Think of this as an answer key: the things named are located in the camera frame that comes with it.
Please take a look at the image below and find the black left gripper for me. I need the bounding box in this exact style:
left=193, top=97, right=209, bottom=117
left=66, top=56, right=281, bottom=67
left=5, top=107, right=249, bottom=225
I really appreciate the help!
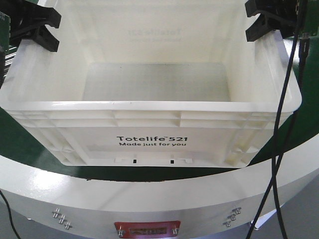
left=0, top=0, right=61, bottom=52

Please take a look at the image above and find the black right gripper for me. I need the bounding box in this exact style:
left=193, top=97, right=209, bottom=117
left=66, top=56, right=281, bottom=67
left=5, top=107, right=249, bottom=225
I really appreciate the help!
left=245, top=0, right=304, bottom=42

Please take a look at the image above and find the white Totelife plastic crate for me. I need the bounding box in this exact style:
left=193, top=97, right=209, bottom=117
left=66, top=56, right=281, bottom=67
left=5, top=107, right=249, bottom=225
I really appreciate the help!
left=0, top=0, right=289, bottom=168

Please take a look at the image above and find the steel roller conveyor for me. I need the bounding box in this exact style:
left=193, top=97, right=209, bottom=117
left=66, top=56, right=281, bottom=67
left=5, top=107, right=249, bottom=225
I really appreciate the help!
left=0, top=47, right=17, bottom=87

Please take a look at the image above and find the white outer conveyor rim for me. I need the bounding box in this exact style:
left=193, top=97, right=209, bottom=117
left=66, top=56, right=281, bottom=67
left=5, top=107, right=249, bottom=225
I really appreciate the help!
left=0, top=139, right=319, bottom=239

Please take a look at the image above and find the red label plate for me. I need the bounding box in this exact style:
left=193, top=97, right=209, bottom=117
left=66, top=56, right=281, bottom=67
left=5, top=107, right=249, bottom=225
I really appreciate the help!
left=114, top=221, right=181, bottom=239

